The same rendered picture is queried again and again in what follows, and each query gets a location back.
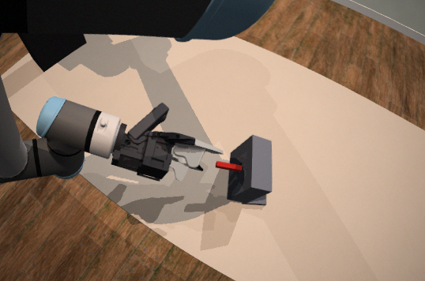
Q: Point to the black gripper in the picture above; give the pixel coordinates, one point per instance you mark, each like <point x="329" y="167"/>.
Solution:
<point x="155" y="149"/>

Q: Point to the red peg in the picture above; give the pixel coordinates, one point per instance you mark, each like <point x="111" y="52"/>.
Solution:
<point x="228" y="166"/>

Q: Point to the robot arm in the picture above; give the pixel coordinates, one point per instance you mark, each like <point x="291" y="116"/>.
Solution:
<point x="65" y="126"/>

